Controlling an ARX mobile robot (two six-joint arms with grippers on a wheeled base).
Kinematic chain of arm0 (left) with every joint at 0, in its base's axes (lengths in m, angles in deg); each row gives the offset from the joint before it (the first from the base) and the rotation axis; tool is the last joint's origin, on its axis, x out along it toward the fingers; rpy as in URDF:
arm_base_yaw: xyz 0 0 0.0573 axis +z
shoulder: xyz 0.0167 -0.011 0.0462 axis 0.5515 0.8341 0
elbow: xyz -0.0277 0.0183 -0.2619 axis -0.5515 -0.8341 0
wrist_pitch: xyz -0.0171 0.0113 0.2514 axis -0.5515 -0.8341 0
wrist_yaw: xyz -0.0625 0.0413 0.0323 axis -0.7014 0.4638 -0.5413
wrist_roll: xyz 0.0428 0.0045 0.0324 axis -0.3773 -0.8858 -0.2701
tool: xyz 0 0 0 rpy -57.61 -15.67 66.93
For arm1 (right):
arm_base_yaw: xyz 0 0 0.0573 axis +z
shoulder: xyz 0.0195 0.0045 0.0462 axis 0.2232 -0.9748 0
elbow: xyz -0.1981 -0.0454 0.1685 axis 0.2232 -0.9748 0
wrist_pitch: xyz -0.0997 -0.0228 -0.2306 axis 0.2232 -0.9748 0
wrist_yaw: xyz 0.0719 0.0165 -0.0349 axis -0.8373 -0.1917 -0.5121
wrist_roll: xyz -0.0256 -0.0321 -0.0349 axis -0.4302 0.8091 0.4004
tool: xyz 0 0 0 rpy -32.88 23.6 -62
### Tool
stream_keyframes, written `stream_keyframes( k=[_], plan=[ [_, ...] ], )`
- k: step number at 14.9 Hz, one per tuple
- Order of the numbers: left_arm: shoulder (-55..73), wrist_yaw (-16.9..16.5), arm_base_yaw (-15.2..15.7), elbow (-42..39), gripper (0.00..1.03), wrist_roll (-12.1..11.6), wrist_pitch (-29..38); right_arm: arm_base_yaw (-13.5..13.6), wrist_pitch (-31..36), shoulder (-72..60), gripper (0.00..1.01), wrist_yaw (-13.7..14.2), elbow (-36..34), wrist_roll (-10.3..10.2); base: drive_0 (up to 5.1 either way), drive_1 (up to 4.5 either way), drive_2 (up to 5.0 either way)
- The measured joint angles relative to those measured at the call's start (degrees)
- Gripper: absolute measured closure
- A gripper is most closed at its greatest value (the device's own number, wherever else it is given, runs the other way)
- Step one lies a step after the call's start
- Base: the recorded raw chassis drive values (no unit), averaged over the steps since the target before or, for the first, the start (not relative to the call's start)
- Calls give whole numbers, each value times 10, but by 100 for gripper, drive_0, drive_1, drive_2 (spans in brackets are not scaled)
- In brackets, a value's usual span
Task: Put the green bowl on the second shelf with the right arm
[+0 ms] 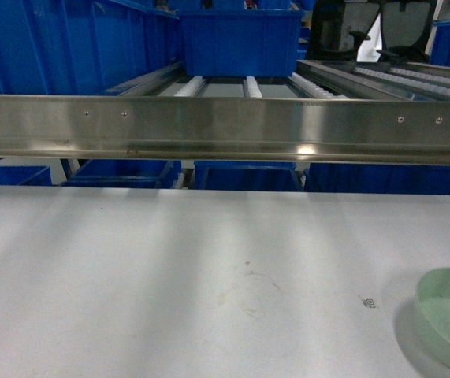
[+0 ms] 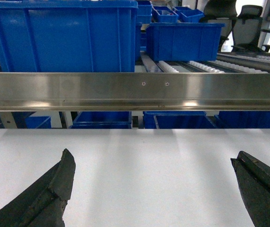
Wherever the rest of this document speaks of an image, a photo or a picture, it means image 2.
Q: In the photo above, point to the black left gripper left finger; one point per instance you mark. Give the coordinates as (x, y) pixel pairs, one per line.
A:
(43, 203)

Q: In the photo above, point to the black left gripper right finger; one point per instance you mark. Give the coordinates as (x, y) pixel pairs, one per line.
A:
(253, 177)

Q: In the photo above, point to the lower blue bin far right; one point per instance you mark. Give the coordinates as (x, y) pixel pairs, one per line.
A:
(243, 119)

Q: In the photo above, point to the lower blue bin left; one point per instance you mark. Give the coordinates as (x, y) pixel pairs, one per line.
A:
(38, 122)

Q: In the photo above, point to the lower blue bin centre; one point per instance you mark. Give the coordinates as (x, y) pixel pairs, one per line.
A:
(103, 120)

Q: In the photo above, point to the white roller conveyor rack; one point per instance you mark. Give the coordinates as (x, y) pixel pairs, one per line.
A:
(225, 63)

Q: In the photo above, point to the black mesh office chair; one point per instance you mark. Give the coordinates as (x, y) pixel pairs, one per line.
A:
(247, 30)

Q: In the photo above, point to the large blue plastic crate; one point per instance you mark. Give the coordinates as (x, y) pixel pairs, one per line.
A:
(67, 35)

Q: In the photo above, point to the medium blue plastic crate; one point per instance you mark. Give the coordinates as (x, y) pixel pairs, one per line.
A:
(183, 41)

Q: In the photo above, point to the small blue bin right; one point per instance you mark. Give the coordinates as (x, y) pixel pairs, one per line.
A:
(187, 15)

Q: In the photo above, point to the small blue bin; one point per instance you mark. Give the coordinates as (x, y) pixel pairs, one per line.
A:
(187, 15)
(163, 14)

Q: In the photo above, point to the stainless steel shelf rail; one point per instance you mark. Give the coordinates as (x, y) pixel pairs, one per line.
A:
(27, 91)

